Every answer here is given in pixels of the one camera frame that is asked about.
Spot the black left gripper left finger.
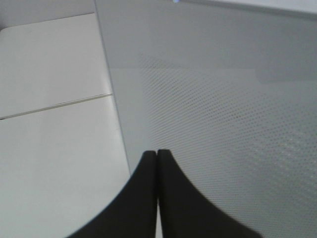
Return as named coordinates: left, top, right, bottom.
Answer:
left=69, top=151, right=157, bottom=238

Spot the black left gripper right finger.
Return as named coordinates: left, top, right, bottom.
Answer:
left=157, top=149, right=261, bottom=238

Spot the white microwave door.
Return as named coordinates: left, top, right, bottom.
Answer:
left=95, top=0, right=317, bottom=238

